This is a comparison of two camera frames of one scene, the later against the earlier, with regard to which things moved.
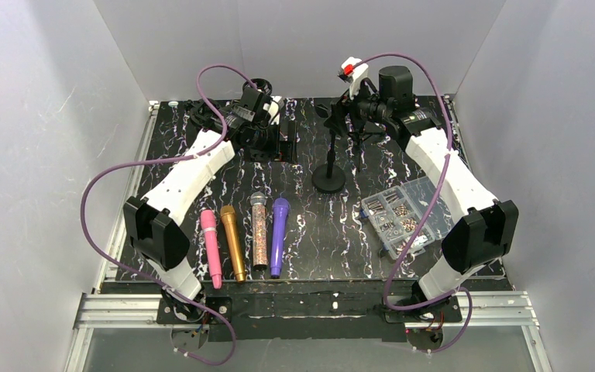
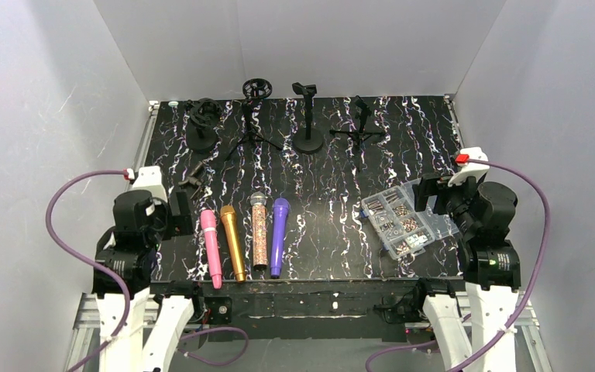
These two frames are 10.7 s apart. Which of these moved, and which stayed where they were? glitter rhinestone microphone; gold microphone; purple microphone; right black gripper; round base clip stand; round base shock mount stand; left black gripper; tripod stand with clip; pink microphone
Moved: right black gripper; left black gripper; round base clip stand
Stayed: tripod stand with clip; gold microphone; glitter rhinestone microphone; purple microphone; round base shock mount stand; pink microphone
